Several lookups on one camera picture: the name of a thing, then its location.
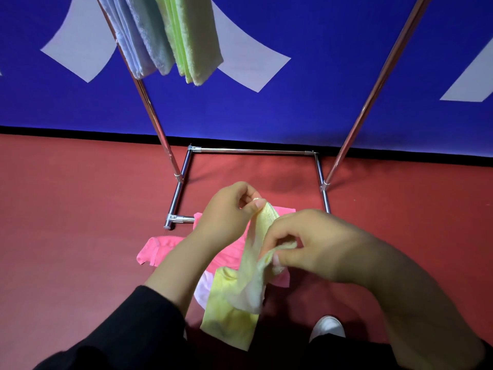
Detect black sleeve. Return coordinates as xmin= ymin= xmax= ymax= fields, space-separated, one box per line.
xmin=33 ymin=285 xmax=188 ymax=370

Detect light blue towel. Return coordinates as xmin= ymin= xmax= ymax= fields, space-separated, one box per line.
xmin=124 ymin=0 xmax=176 ymax=77
xmin=97 ymin=0 xmax=157 ymax=80

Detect person's left hand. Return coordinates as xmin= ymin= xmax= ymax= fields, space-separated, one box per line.
xmin=192 ymin=181 xmax=267 ymax=249

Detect chrome metal drying rack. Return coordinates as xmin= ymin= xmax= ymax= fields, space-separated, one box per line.
xmin=94 ymin=0 xmax=434 ymax=232

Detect white shoe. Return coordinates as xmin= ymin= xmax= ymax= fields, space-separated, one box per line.
xmin=309 ymin=315 xmax=346 ymax=344

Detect pink towel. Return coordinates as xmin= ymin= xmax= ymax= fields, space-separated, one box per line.
xmin=136 ymin=206 xmax=297 ymax=289

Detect person's right hand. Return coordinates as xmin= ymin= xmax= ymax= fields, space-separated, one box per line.
xmin=261 ymin=209 xmax=372 ymax=286

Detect white towel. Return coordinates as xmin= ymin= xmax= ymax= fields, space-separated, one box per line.
xmin=193 ymin=270 xmax=215 ymax=310

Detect person's left forearm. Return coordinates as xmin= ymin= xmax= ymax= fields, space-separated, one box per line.
xmin=144 ymin=230 xmax=217 ymax=317

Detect black trousers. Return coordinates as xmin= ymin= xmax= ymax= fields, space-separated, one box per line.
xmin=184 ymin=321 xmax=397 ymax=370

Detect light green towel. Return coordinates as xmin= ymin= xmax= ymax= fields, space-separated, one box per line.
xmin=173 ymin=0 xmax=224 ymax=87
xmin=154 ymin=0 xmax=194 ymax=84

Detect person's right forearm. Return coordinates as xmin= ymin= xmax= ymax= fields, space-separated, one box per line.
xmin=364 ymin=237 xmax=487 ymax=370

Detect pale yellow towel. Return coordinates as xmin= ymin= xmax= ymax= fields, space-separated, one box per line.
xmin=200 ymin=198 xmax=299 ymax=352

